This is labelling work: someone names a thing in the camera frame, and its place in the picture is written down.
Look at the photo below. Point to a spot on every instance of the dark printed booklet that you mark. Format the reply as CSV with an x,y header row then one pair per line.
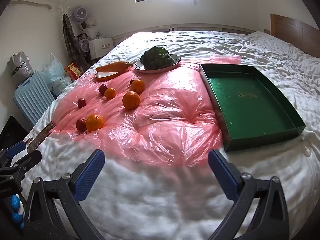
x,y
41,136

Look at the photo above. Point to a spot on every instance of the orange rimmed plate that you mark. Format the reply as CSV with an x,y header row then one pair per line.
x,y
105,76

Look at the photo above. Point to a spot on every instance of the small red apple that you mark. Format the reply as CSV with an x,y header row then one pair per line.
x,y
102,89
81,103

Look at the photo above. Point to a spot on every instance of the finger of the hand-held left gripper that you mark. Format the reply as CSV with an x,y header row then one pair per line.
x,y
26,160
15,150

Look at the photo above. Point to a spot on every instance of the wooden headboard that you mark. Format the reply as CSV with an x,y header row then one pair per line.
x,y
290,27

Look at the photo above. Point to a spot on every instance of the white paper bag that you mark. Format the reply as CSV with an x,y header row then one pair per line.
x,y
101,47

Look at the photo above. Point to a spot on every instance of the large orange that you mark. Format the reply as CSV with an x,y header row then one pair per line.
x,y
131,100

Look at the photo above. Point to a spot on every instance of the beige wall duct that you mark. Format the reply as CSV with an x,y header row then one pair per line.
x,y
30,3

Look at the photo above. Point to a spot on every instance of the small orange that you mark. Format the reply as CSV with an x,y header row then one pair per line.
x,y
110,93

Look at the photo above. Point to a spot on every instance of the grey plaid scarf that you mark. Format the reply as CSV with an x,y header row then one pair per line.
x,y
67,35

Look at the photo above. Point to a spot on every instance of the pink plastic sheet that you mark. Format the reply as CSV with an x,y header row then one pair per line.
x,y
162,120

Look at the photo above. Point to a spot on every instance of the person's left hand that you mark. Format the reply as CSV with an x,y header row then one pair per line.
x,y
15,202

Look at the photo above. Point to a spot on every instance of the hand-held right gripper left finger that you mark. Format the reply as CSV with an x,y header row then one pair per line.
x,y
91,172

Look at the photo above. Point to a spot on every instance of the white coat rack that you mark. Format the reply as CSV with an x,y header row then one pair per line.
x,y
60,7

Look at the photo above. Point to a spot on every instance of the pale blue plastic bag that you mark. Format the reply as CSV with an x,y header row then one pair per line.
x,y
53,68

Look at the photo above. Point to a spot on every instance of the white plastic bag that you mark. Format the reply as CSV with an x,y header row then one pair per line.
x,y
92,28

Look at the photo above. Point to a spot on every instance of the green leafy vegetable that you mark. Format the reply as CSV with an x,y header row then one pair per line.
x,y
156,57

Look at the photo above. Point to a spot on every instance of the white panelled bed frame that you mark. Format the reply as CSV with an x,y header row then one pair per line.
x,y
175,27

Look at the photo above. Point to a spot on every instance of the white striped rim plate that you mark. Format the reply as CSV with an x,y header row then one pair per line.
x,y
138,67

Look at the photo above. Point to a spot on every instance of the yellow and red box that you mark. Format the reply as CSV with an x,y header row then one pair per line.
x,y
73,71

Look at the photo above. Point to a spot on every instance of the dark red apple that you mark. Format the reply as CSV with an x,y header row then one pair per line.
x,y
80,125

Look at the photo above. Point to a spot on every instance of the green tray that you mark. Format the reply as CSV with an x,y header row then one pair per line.
x,y
250,110

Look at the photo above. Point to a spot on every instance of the light blue suitcase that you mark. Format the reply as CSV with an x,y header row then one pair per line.
x,y
32,97

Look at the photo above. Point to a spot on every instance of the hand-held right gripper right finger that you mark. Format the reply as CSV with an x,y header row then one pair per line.
x,y
221,171

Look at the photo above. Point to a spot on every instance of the black case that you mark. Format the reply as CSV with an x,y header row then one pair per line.
x,y
11,130

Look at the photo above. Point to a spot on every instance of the carrot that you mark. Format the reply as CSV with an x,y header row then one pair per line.
x,y
110,67

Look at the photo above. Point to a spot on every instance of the clear plastic bag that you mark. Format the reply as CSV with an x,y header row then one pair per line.
x,y
61,85

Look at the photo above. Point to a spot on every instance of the grey printed bag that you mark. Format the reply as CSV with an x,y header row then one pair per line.
x,y
21,67

